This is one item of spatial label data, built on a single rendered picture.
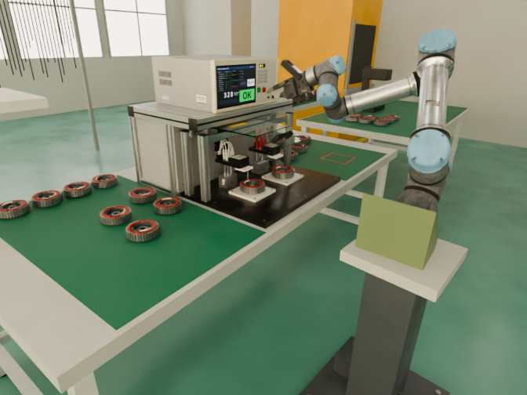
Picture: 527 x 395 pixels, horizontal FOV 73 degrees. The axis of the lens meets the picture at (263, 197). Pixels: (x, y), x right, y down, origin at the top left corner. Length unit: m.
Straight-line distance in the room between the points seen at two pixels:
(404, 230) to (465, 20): 5.56
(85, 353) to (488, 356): 1.83
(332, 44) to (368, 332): 4.22
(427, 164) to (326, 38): 4.19
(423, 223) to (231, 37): 4.68
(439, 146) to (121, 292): 1.00
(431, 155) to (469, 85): 5.42
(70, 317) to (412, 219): 0.98
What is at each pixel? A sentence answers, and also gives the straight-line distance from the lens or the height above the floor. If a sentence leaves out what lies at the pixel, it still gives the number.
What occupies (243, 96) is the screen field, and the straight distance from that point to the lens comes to 1.63.
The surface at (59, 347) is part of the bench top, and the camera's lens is 0.99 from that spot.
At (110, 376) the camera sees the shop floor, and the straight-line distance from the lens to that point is 1.92.
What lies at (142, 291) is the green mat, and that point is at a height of 0.75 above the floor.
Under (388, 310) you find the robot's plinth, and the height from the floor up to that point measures 0.55.
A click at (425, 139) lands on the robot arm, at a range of 1.17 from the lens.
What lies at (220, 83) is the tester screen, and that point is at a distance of 1.52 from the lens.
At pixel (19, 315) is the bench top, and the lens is 1.13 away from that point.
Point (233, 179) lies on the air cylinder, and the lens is 1.66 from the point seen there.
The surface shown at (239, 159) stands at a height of 0.92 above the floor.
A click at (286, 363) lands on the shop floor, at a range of 1.86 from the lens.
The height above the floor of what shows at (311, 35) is 1.45.
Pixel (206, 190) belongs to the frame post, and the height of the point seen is 0.82.
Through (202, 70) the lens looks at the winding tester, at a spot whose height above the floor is 1.28.
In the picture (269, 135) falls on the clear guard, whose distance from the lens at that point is 1.41.
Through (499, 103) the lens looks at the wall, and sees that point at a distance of 6.53.
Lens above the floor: 1.40
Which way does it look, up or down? 24 degrees down
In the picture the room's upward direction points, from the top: 1 degrees clockwise
